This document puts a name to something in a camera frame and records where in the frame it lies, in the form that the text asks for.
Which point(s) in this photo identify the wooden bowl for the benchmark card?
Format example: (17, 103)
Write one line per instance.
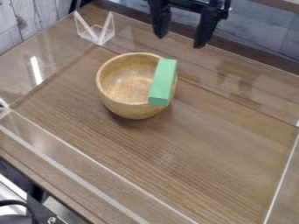
(125, 79)

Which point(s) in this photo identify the green rectangular block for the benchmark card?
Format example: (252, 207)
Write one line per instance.
(162, 86)

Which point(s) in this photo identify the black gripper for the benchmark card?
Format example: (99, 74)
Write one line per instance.
(210, 9)

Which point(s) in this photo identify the black metal table bracket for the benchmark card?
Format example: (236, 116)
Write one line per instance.
(45, 216)

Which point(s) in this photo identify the clear acrylic tray walls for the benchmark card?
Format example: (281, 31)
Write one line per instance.
(214, 161)

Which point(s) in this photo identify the clear acrylic corner bracket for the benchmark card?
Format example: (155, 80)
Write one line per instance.
(97, 34)

